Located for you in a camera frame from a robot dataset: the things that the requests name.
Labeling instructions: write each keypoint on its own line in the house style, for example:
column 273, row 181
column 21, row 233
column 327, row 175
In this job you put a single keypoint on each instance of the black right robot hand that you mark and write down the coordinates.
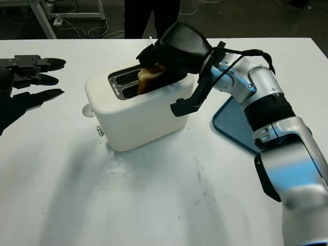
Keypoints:
column 182, row 48

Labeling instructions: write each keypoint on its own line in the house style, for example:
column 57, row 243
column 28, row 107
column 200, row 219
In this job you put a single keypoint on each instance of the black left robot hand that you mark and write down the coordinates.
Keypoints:
column 23, row 64

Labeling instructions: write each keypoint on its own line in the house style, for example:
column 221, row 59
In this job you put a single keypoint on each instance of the browned toast slice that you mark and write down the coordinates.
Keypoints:
column 148, row 79

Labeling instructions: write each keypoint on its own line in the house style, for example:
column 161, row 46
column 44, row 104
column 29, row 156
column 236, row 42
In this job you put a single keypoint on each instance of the white toaster lever knob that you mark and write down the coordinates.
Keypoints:
column 87, row 110

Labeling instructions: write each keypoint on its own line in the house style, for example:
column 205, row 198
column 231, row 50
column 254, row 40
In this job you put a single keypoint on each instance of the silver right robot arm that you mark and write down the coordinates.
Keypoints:
column 282, row 133

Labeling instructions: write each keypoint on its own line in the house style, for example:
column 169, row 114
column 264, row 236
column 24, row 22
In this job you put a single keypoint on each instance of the person in black trousers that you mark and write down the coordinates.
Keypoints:
column 151, row 18

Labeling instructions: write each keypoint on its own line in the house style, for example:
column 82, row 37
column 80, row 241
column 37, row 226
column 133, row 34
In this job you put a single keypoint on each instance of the white two-slot toaster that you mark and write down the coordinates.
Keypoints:
column 138, row 120

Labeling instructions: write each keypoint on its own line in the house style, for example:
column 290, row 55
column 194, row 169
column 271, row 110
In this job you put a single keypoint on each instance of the silver toaster dial knob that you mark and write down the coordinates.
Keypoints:
column 100, row 130

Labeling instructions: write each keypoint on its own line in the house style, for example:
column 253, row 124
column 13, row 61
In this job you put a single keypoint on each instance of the white power strip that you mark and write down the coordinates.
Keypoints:
column 58, row 21

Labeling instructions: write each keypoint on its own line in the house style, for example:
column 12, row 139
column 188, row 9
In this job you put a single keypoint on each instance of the blue plastic tray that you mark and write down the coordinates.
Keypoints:
column 230, row 123

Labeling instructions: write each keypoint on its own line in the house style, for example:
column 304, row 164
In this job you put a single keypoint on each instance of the grey metal table frame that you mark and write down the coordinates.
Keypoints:
column 41, row 18

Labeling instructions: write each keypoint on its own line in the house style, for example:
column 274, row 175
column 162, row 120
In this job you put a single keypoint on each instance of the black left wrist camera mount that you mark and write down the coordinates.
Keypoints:
column 10, row 115

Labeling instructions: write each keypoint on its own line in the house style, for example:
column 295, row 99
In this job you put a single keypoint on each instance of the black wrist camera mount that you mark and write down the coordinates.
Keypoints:
column 10, row 115
column 184, row 107

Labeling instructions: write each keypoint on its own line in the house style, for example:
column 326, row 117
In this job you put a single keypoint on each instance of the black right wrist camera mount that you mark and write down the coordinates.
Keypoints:
column 184, row 107

